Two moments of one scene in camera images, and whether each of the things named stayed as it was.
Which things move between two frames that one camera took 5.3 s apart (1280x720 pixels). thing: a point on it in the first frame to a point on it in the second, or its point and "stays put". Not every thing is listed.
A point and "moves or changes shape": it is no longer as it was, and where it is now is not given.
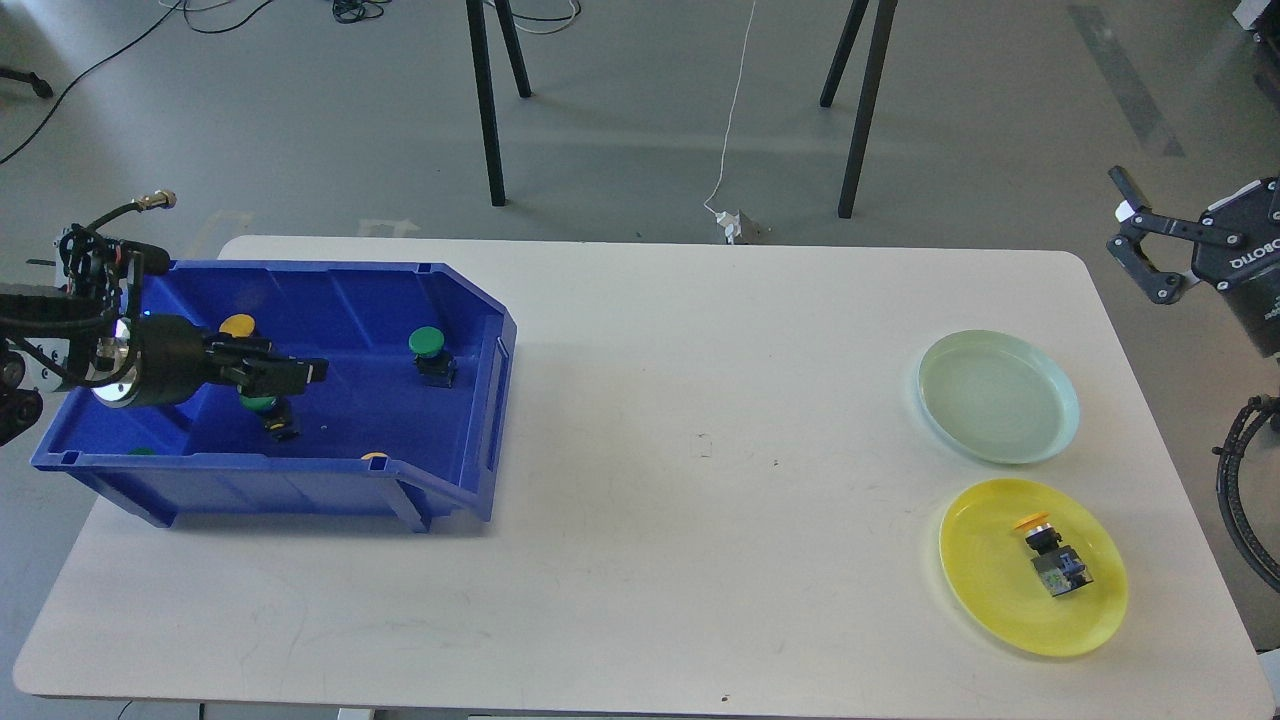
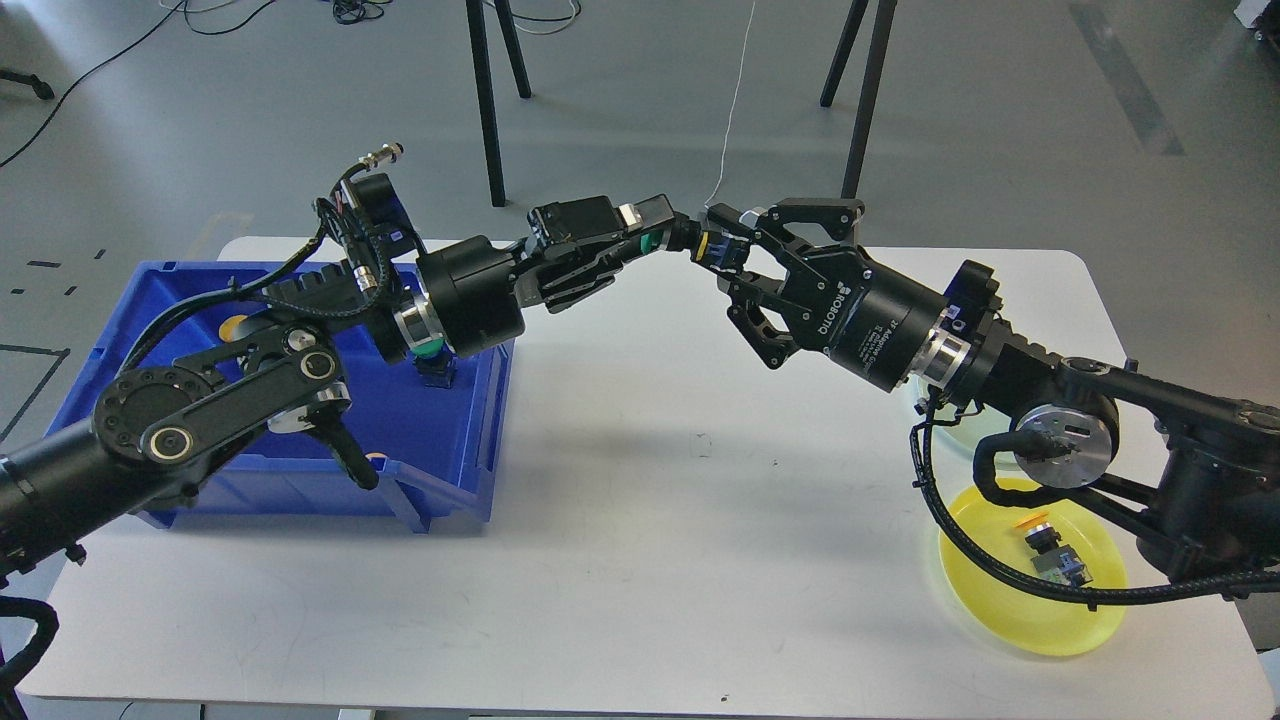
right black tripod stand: (884, 18) stays put
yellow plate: (989, 564) stays put
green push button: (436, 367) stays put
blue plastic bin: (412, 411) stays put
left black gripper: (176, 358) to (467, 292)
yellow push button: (1059, 566) stays put
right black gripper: (1236, 248) to (875, 321)
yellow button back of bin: (239, 325) stays put
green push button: (277, 413) moves or changes shape
